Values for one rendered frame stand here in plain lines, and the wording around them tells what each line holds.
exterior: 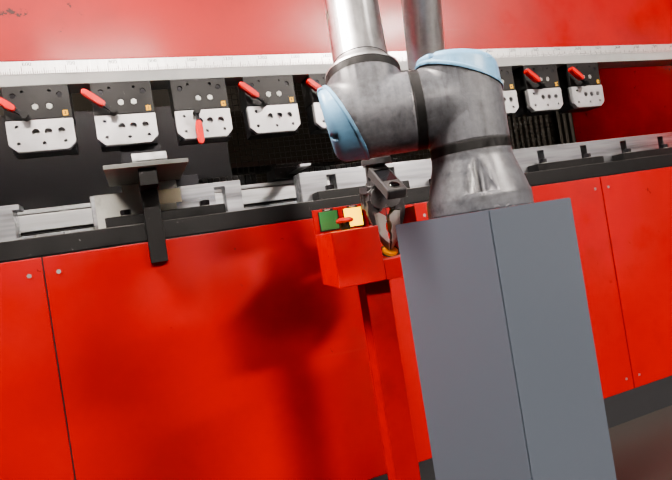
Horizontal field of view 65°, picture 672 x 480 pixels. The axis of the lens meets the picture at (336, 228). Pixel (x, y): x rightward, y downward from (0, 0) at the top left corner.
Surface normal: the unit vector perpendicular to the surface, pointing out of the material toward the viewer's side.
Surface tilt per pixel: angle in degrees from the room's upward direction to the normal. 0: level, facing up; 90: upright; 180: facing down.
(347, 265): 90
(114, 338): 90
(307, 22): 90
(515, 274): 90
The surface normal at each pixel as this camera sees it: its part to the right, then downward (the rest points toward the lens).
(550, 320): 0.55, -0.10
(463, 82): -0.13, -0.01
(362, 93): -0.19, -0.28
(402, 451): 0.25, -0.05
